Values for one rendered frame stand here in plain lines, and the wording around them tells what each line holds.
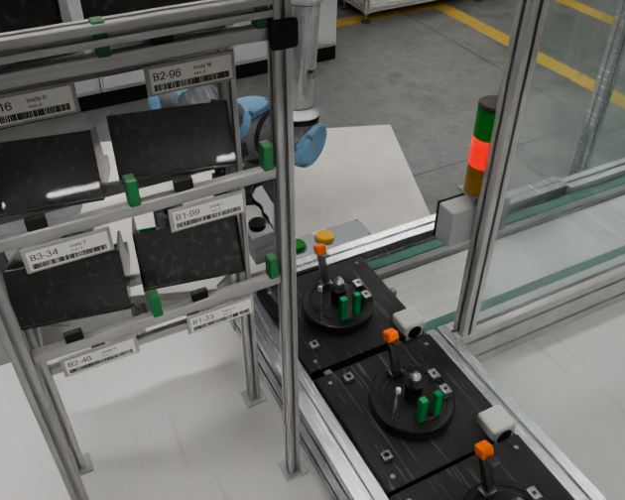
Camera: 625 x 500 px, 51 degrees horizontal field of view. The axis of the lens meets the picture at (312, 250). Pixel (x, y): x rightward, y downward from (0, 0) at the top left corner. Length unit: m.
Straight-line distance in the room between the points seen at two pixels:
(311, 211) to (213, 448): 0.73
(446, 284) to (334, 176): 0.56
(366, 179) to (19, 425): 1.07
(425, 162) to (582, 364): 2.32
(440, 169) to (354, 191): 1.80
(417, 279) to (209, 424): 0.53
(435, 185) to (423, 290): 2.03
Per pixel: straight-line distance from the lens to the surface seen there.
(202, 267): 0.84
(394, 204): 1.75
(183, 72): 0.65
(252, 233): 1.15
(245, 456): 1.21
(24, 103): 0.63
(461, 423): 1.13
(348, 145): 2.00
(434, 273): 1.46
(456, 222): 1.10
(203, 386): 1.31
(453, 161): 3.64
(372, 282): 1.34
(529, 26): 0.95
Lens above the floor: 1.86
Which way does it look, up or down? 39 degrees down
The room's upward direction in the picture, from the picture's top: straight up
